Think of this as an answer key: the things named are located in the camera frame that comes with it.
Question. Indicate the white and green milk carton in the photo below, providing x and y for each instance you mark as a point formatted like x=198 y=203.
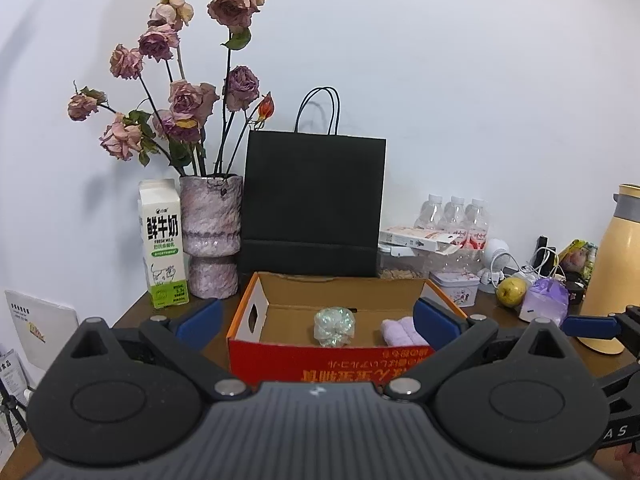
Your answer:
x=162 y=245

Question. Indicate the lilac rolled towel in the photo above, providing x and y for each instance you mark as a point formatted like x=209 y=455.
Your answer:
x=400 y=332

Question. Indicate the black charger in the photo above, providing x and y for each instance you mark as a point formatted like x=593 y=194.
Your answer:
x=540 y=252

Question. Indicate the clear water bottle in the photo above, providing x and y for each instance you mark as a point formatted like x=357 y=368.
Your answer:
x=454 y=215
x=430 y=212
x=476 y=225

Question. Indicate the iridescent crinkled ornament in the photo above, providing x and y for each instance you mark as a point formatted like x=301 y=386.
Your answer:
x=334 y=327

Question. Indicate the yellow-green pear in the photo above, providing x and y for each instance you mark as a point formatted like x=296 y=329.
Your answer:
x=511 y=292

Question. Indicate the bunch of dried roses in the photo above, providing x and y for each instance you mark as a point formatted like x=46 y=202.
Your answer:
x=237 y=2

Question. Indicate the printed paper sheet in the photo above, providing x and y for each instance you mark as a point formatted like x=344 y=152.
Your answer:
x=11 y=385

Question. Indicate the mottled purple vase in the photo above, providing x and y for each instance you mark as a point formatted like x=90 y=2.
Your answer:
x=210 y=230

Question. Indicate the colourful snack packet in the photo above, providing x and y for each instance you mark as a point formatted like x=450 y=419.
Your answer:
x=577 y=257

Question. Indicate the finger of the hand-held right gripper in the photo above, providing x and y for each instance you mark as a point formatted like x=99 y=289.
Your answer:
x=590 y=326

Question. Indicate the white round desk gadget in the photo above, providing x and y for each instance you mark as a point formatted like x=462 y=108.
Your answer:
x=497 y=250

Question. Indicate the yellow thermos jug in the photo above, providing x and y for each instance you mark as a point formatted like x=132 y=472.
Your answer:
x=617 y=270

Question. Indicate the purple tissue pack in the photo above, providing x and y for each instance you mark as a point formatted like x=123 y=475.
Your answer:
x=545 y=300

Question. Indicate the floral metal tin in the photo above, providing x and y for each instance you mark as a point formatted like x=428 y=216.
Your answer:
x=455 y=290

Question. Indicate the clear plastic food container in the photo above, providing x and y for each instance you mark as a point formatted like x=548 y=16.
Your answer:
x=425 y=264

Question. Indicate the white and pink flat box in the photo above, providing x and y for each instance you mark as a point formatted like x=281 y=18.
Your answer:
x=415 y=237

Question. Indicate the red cardboard box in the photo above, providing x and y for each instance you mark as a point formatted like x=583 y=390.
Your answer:
x=280 y=360

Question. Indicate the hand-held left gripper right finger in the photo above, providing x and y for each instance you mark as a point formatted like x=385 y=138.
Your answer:
x=437 y=321

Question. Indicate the black paper bag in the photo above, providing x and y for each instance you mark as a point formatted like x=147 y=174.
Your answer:
x=310 y=200

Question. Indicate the white cardboard box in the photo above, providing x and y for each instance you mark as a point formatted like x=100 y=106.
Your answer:
x=40 y=325

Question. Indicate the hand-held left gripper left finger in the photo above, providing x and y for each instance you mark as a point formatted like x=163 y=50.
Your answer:
x=200 y=319

